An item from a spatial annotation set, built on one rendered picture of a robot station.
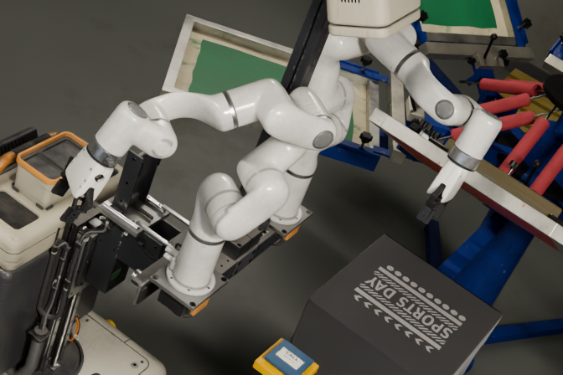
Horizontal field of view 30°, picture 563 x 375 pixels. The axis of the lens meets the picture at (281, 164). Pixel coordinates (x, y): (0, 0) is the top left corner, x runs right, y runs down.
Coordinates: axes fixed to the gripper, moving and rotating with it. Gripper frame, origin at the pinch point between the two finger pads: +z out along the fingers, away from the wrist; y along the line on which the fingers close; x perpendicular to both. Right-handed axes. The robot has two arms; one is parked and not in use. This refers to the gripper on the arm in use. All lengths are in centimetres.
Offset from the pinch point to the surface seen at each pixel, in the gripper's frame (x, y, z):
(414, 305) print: 1, -52, 40
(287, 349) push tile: -14, -3, 53
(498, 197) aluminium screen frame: 10.0, -14.3, -9.6
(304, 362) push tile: -9, -3, 53
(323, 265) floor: -61, -185, 99
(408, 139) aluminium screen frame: -17.3, -14.4, -9.6
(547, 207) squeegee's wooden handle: 16, -75, -1
